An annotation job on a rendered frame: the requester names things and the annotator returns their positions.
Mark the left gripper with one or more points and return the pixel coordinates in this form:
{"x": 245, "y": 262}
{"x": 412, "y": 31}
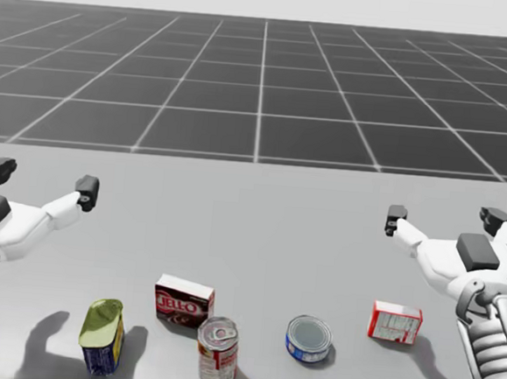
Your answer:
{"x": 11, "y": 229}

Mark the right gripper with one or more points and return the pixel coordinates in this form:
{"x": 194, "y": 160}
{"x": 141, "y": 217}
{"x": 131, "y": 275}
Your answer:
{"x": 463, "y": 263}

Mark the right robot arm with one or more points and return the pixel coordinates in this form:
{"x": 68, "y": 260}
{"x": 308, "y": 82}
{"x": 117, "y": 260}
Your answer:
{"x": 489, "y": 348}

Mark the green and blue rectangular can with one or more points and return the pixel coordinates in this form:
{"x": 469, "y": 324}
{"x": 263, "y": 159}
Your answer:
{"x": 102, "y": 338}

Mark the blue flat can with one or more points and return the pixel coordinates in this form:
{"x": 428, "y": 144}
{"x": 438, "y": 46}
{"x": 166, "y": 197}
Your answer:
{"x": 309, "y": 339}

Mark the red and white can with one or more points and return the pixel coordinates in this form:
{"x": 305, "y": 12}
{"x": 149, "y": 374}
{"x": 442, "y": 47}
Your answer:
{"x": 217, "y": 353}

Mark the red and white carton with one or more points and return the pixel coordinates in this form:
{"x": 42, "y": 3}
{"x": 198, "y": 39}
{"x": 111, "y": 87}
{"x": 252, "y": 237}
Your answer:
{"x": 394, "y": 322}

